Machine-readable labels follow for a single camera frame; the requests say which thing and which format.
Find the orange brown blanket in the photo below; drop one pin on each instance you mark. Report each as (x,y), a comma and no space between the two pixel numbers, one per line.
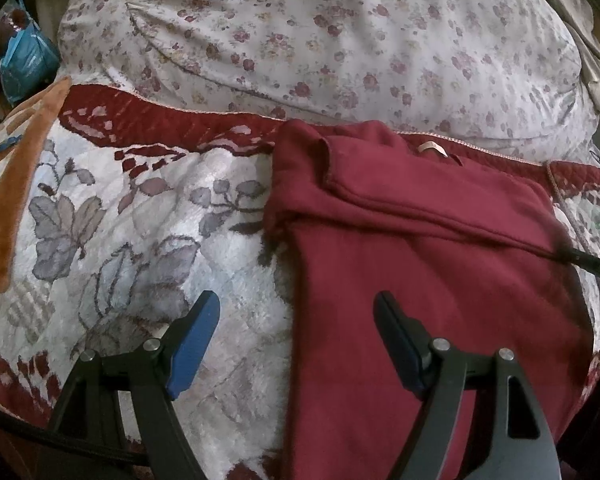
(33,118)

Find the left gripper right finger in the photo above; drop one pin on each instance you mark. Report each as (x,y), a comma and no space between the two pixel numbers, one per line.
(484,403)

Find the red and white plush blanket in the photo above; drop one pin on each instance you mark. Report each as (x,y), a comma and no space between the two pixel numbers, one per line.
(134,210)

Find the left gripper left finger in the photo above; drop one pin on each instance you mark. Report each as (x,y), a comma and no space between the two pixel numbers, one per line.
(115,411)

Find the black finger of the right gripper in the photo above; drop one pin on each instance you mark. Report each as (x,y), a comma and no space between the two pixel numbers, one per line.
(583,260)

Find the floral white duvet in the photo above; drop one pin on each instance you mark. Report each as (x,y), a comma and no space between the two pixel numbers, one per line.
(501,74)

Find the dark red sweatshirt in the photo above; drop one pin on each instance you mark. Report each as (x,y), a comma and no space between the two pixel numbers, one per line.
(468,250)

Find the blue plastic bag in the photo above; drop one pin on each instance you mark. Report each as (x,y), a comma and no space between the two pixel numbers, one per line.
(29,60)

